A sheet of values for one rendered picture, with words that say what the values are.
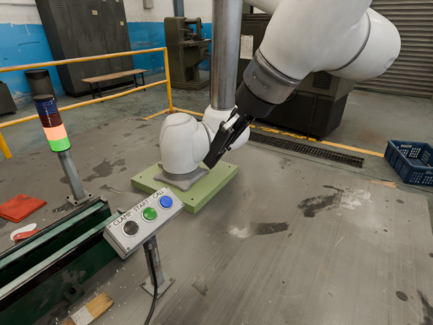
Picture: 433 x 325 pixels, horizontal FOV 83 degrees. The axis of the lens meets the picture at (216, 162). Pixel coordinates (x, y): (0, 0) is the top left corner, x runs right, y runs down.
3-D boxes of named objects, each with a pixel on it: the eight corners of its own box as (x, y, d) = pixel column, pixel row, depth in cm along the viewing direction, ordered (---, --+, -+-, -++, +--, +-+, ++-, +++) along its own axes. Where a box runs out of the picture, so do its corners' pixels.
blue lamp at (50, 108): (42, 116, 78) (37, 102, 75) (34, 113, 81) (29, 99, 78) (62, 111, 82) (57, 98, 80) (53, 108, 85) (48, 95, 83)
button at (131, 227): (128, 240, 49) (130, 236, 48) (118, 229, 50) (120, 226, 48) (140, 231, 51) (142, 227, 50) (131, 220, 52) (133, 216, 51)
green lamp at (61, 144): (57, 153, 85) (52, 142, 82) (48, 149, 88) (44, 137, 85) (73, 147, 89) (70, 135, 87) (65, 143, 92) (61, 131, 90)
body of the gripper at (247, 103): (258, 71, 48) (234, 106, 54) (235, 79, 42) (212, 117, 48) (286, 97, 46) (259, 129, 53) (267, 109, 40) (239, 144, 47)
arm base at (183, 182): (173, 159, 120) (171, 149, 117) (210, 171, 110) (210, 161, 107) (145, 177, 107) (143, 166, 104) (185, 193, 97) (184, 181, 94)
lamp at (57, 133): (52, 142, 82) (48, 129, 80) (44, 137, 85) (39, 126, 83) (70, 135, 87) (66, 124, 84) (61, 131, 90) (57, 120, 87)
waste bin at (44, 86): (52, 98, 503) (41, 68, 473) (62, 102, 485) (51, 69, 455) (31, 103, 475) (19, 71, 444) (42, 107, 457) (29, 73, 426)
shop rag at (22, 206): (48, 203, 97) (47, 201, 97) (17, 223, 88) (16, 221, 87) (22, 194, 102) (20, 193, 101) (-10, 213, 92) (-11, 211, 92)
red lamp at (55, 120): (48, 129, 80) (42, 116, 78) (39, 126, 83) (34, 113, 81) (66, 124, 84) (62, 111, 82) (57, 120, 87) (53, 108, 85)
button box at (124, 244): (123, 260, 50) (127, 253, 47) (101, 235, 51) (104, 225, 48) (179, 213, 62) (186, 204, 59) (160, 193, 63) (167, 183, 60)
